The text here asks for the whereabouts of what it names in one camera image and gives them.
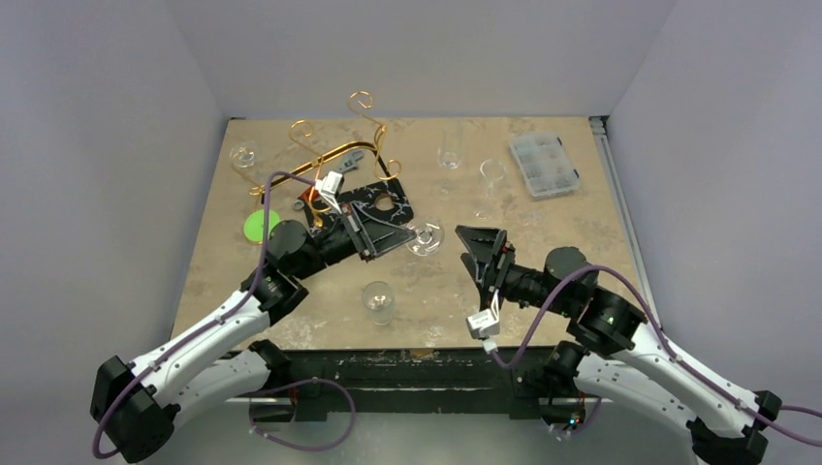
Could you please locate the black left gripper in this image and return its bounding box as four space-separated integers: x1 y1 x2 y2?
293 201 415 281

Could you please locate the clear stemmed glass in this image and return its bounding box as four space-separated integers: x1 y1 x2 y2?
405 218 444 257

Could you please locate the short ribbed clear goblet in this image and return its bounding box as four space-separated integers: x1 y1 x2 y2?
362 281 395 326

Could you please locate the green plastic wine glass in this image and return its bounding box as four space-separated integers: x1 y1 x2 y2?
242 209 280 244

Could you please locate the clear round wine glass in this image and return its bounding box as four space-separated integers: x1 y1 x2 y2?
229 139 260 170

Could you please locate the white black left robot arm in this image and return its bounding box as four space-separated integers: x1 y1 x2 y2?
90 200 415 464

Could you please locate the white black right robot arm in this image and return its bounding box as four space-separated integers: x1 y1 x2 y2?
455 225 782 464

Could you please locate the black marbled rack base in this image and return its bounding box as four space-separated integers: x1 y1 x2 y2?
298 179 415 238

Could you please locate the clear tall wine glass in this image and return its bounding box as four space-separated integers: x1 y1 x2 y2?
473 159 507 221

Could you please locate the clear champagne flute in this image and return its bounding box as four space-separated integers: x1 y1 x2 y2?
436 119 463 198

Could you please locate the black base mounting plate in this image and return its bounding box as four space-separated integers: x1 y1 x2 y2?
249 340 601 430

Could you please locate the clear plastic screw box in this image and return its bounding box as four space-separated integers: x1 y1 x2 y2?
509 132 582 200

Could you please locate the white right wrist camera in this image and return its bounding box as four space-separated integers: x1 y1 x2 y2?
465 292 500 354

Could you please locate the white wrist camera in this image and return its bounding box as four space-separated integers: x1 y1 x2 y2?
465 292 500 354
314 170 344 214

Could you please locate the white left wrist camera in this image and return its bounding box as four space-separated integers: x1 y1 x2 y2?
314 170 344 214

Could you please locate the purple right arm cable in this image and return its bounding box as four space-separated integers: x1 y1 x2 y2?
490 264 822 444

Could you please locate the red handled adjustable wrench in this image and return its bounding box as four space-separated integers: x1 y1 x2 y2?
292 149 364 211

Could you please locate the gold wire wine glass rack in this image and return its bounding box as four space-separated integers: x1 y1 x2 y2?
232 90 402 226

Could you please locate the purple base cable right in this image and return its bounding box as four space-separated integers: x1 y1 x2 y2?
547 394 605 439

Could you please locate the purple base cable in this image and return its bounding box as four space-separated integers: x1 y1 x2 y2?
248 378 357 451
547 394 605 439

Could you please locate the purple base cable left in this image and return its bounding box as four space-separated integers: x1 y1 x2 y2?
248 378 357 451

